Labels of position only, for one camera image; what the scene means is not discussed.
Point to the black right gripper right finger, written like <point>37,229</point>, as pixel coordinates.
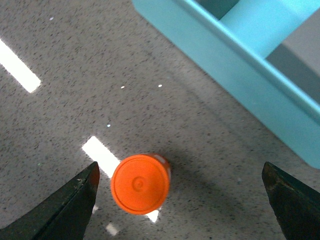
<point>295,204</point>

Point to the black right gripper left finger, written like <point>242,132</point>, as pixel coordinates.
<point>64,215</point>

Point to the orange cylinder part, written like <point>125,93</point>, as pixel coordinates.
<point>140,183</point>

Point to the gray cube with round hole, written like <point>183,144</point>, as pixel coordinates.
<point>298,57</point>

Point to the gray block with square recess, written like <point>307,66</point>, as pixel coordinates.
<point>218,8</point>

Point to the light blue plastic box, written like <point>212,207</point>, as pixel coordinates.
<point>233,50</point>

